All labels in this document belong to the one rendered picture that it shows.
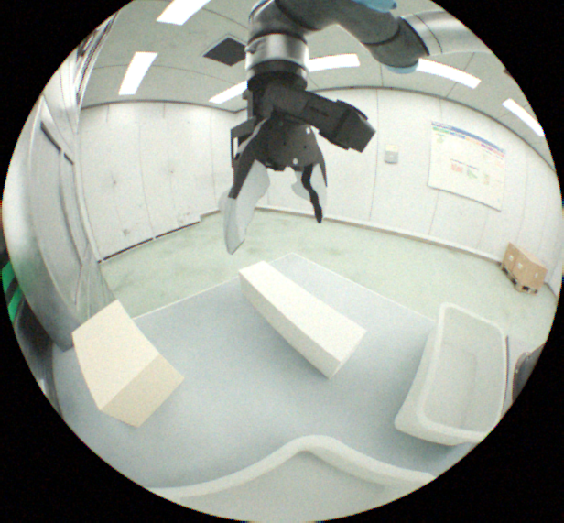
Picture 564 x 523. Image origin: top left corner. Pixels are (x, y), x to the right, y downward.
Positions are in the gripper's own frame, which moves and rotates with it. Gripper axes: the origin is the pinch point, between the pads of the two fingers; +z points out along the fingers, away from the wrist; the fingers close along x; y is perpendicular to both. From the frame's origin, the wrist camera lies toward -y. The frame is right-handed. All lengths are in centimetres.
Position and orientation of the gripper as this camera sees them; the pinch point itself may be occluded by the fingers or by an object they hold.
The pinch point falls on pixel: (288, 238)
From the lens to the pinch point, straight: 20.2
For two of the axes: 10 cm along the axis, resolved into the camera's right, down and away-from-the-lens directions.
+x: -7.5, 2.7, -6.1
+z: 0.0, 9.1, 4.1
